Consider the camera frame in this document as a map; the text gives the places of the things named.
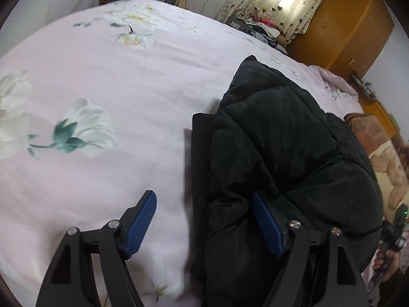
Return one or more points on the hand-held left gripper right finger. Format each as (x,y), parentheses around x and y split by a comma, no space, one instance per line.
(268,225)

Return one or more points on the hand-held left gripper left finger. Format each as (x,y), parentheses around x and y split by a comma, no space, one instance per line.
(139,225)

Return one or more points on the black padded jacket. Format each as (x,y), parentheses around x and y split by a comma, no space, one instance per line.
(281,147)

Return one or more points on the person's right forearm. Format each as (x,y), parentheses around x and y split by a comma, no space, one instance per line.
(399,289)

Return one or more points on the pile of clothes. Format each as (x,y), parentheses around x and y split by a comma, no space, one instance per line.
(258,30)

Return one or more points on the person's right hand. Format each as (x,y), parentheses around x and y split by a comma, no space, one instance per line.
(391,263)

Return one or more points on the brown plush blanket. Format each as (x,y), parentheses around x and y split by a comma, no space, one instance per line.
(386,163)

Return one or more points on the pink floral bed sheet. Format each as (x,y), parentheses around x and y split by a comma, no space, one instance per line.
(127,80)

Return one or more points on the crumpled pink quilt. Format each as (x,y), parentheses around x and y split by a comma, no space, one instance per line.
(335,80)

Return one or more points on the orange wooden wardrobe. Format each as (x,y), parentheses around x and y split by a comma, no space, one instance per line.
(345,25)

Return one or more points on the heart print curtain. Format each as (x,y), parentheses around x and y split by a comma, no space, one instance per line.
(278,3)

